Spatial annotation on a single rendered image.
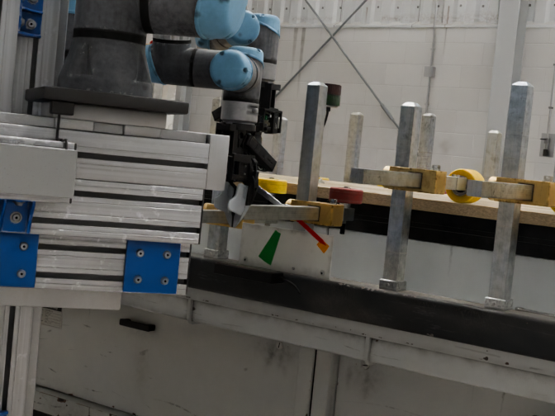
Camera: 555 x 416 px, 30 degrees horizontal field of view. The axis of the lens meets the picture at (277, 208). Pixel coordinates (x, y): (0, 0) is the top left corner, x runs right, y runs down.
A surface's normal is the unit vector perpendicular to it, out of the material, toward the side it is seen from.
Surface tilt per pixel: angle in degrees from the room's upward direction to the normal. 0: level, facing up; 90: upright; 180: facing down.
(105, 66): 72
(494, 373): 90
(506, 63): 90
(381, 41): 90
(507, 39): 90
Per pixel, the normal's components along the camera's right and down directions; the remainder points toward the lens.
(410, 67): -0.63, -0.02
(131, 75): 0.68, -0.20
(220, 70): -0.14, 0.04
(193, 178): 0.35, 0.08
